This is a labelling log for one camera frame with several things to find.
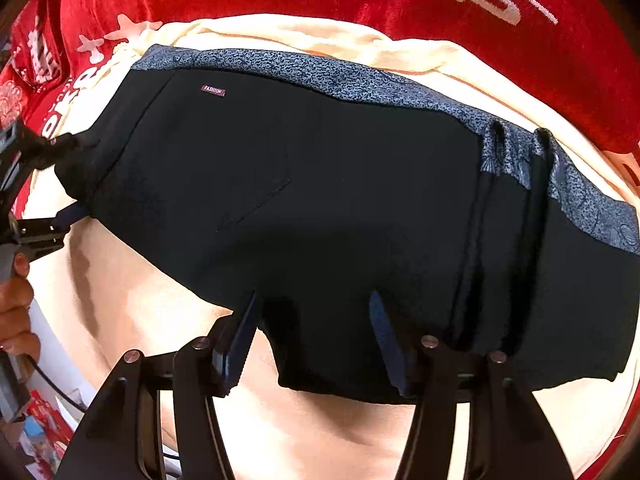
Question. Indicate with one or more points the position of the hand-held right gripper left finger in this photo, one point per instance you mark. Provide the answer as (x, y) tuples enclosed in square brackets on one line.
[(239, 347)]

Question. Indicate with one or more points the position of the person's left hand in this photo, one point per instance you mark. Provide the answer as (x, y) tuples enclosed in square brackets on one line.
[(15, 305)]

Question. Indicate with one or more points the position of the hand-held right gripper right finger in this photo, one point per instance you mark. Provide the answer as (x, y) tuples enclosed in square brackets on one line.
[(385, 337)]

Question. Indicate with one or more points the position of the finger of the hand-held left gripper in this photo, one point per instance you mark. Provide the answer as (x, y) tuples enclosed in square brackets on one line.
[(42, 232), (47, 149)]

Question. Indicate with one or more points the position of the black pants with blue trim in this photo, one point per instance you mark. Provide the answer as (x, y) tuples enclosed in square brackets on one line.
[(300, 185)]

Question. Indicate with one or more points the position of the red printed box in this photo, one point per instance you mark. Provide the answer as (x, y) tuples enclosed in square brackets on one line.
[(47, 427)]

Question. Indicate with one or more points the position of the cream blanket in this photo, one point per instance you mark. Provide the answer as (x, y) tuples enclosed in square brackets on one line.
[(350, 440)]

